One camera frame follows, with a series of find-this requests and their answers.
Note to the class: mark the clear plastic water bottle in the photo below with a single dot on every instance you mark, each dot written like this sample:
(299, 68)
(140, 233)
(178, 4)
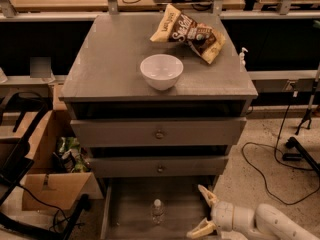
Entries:
(157, 211)

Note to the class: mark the black tripod stand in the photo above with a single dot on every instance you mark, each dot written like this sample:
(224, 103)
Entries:
(307, 116)

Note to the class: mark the white ceramic bowl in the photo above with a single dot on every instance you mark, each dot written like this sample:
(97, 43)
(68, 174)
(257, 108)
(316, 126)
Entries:
(161, 71)

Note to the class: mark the grey middle drawer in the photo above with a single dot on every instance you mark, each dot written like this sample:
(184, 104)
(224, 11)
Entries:
(158, 166)

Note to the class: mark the small white pump bottle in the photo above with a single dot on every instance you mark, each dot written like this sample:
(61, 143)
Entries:
(242, 55)

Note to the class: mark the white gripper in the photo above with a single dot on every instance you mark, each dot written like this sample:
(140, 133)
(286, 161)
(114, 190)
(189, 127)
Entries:
(222, 215)

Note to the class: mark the brown yellow chip bag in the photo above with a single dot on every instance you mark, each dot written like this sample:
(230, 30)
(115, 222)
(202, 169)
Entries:
(175, 26)

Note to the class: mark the black base bar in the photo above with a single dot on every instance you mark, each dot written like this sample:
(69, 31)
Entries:
(301, 154)

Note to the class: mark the grey top drawer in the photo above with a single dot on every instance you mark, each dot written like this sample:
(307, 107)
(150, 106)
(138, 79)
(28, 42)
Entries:
(144, 133)

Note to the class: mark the open cardboard box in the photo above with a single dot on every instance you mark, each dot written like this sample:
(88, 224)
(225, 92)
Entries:
(45, 180)

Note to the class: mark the grey open bottom drawer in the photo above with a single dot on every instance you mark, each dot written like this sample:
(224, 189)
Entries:
(128, 207)

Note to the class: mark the green snack bags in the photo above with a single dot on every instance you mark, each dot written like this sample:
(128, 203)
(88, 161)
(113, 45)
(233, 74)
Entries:
(69, 156)

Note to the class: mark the grey drawer cabinet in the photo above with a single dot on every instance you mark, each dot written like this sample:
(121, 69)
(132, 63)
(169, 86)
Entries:
(142, 108)

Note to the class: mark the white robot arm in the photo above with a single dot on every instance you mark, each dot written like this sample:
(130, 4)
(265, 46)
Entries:
(264, 223)

